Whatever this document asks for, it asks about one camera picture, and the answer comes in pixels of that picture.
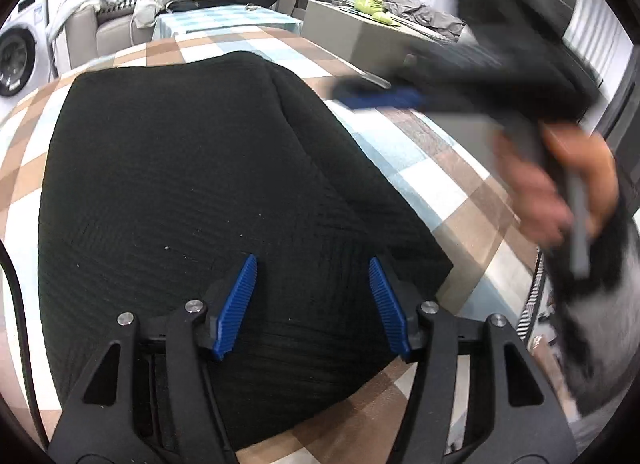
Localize white washing machine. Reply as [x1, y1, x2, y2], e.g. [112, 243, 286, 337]
[0, 0, 58, 97]

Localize brown blue plaid blanket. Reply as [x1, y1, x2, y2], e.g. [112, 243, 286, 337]
[0, 24, 546, 464]

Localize dark grey clothing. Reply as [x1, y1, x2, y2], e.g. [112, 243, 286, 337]
[382, 0, 468, 42]

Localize black white striped rug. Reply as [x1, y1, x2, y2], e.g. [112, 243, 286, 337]
[517, 244, 549, 341]

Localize person's right hand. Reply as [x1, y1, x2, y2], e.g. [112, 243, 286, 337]
[492, 124, 621, 247]

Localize green gloves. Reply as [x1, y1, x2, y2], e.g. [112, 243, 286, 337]
[352, 0, 401, 27]

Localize black cable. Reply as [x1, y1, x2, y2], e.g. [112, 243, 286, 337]
[0, 244, 51, 450]

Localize white curtain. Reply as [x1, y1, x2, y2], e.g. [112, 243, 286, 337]
[565, 0, 632, 81]

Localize black white striped pillow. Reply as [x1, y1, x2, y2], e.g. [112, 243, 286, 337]
[97, 0, 139, 16]

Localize black knit garment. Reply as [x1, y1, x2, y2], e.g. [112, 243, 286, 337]
[37, 50, 455, 451]

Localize grey white clothing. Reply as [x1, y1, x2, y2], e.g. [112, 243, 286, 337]
[132, 0, 201, 27]

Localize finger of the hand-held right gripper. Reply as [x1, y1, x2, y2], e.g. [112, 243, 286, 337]
[330, 56, 436, 113]

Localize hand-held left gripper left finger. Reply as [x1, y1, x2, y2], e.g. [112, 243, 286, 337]
[47, 253, 260, 464]

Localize blue plaid cushion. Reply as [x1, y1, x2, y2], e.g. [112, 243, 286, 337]
[152, 6, 303, 42]

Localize light blue blanket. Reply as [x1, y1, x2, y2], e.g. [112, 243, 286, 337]
[47, 0, 126, 40]

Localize grey sofa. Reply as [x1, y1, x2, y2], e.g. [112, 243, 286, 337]
[55, 0, 168, 70]

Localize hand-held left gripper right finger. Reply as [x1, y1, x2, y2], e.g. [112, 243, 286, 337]
[367, 255, 581, 464]

